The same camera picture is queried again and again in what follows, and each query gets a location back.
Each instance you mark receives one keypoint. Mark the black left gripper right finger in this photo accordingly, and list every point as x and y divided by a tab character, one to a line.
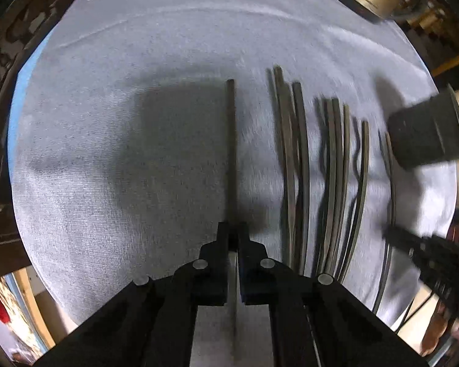
315	321

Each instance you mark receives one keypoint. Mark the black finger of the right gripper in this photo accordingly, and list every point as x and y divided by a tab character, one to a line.
409	242

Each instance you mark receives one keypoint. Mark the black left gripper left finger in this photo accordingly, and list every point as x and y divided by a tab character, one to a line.
150	324

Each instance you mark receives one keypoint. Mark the black perforated utensil cup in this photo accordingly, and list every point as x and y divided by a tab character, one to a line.
426	133

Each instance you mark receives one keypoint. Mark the grey table cloth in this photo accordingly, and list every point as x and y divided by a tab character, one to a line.
118	149

